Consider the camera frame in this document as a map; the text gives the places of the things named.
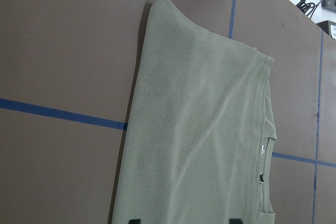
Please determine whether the olive green long-sleeve shirt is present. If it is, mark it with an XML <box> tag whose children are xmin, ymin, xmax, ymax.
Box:
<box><xmin>112</xmin><ymin>0</ymin><xmax>277</xmax><ymax>223</ymax></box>

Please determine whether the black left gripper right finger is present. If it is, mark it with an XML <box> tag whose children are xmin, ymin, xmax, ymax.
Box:
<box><xmin>229</xmin><ymin>218</ymin><xmax>242</xmax><ymax>224</ymax></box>

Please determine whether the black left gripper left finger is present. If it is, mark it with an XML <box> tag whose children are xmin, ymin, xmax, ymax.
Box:
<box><xmin>128</xmin><ymin>219</ymin><xmax>141</xmax><ymax>224</ymax></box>

